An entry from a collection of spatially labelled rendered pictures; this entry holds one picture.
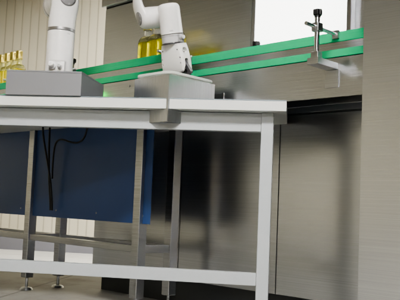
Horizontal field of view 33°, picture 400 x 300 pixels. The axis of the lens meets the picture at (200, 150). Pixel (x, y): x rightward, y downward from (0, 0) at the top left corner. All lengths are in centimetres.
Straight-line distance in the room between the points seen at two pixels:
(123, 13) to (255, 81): 110
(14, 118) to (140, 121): 44
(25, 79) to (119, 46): 96
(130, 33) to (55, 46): 84
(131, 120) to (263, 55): 50
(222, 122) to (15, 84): 71
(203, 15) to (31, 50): 301
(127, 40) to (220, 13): 60
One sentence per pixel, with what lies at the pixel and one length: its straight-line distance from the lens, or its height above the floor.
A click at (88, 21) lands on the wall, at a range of 553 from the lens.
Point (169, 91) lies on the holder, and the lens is 219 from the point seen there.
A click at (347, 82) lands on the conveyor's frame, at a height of 80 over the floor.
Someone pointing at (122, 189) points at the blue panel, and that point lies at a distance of 262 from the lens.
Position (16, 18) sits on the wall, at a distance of 575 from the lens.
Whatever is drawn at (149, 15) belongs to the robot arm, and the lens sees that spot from 234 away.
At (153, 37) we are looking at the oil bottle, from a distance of 275.
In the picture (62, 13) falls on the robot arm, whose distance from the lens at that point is 240.
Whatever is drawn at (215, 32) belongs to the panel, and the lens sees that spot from 272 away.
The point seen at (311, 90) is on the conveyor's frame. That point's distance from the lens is 216.
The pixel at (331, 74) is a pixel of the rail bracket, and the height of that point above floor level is 83.
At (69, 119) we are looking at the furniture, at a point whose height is 68.
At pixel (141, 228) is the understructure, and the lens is 252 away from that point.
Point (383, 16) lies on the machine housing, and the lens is 188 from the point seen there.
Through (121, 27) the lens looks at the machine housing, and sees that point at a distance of 322.
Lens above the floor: 41
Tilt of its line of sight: 5 degrees up
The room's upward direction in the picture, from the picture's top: 2 degrees clockwise
